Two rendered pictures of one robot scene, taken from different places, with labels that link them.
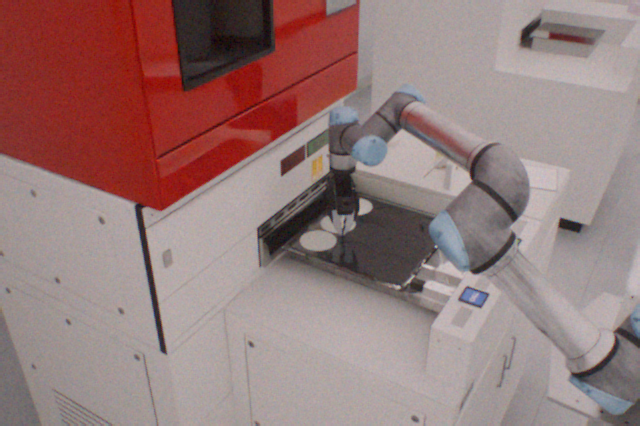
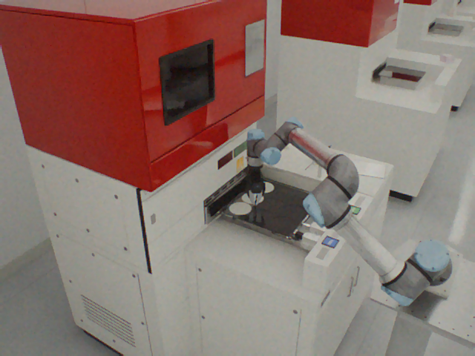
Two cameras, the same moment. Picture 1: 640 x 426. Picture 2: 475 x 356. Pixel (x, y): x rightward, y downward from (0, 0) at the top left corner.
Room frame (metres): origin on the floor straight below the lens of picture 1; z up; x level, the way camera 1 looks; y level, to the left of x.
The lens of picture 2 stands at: (-0.27, -0.01, 2.06)
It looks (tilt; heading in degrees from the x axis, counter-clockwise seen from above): 31 degrees down; 1
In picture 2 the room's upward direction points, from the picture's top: straight up
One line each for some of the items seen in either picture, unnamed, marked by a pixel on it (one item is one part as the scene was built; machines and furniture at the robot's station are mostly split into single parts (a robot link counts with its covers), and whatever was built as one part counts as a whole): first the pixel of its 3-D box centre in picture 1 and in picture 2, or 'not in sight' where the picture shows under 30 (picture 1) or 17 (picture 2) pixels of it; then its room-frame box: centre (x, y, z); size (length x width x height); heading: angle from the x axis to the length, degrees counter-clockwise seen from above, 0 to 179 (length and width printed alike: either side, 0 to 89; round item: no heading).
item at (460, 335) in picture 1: (488, 290); (341, 238); (1.22, -0.42, 0.89); 0.55 x 0.09 x 0.14; 149
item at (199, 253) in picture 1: (263, 204); (207, 187); (1.42, 0.15, 1.02); 0.82 x 0.03 x 0.40; 149
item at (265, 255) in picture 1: (305, 216); (232, 193); (1.56, 0.04, 0.89); 0.44 x 0.02 x 0.10; 149
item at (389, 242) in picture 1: (370, 233); (272, 204); (1.46, -0.14, 0.90); 0.34 x 0.34 x 0.01; 59
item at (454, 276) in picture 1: (452, 275); (320, 229); (1.27, -0.34, 0.89); 0.08 x 0.03 x 0.03; 59
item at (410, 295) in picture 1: (369, 280); (271, 232); (1.33, -0.13, 0.84); 0.50 x 0.02 x 0.03; 59
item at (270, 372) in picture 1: (404, 358); (293, 279); (1.48, -0.27, 0.41); 0.97 x 0.64 x 0.82; 149
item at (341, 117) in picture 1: (343, 130); (255, 143); (1.46, -0.06, 1.21); 0.09 x 0.08 x 0.11; 27
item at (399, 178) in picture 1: (453, 186); (324, 175); (1.74, -0.43, 0.89); 0.62 x 0.35 x 0.14; 59
